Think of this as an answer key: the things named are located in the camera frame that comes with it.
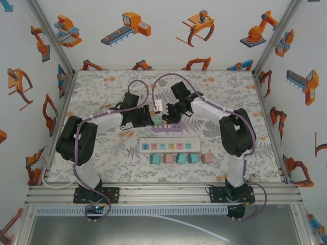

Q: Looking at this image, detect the purple power strip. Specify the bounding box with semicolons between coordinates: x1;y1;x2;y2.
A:
152;121;185;134

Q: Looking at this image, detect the white power strip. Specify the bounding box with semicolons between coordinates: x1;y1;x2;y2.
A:
139;137;201;154

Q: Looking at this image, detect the floral table cloth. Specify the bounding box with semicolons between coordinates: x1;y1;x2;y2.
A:
47;69;286;184

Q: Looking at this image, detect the small circuit board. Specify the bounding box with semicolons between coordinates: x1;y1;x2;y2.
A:
85;204;106;218

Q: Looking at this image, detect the white plastic tube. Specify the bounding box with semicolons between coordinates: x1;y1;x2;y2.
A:
147;213;230;243

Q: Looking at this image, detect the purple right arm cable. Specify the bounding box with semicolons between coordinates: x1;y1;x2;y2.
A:
152;73;268;222

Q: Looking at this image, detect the aluminium side rail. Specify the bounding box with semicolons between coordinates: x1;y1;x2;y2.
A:
42;71;77;186
251;71;292;184

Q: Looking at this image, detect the aluminium front frame rail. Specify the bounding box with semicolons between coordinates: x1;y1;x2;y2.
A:
24;184;303;207

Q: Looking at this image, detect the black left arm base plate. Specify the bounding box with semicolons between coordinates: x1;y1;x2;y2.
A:
73;187;121;204

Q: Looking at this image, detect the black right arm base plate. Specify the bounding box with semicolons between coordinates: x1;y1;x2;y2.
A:
209;186;255;205

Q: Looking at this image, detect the white slotted cable duct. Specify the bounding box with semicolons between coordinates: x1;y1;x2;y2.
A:
34;206;229;216

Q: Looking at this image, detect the aluminium frame post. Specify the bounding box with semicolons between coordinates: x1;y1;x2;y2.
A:
251;0;304;75
25;0;77;75

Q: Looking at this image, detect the aluminium frame leg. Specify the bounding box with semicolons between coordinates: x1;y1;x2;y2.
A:
291;204;317;245
12;205;36;245

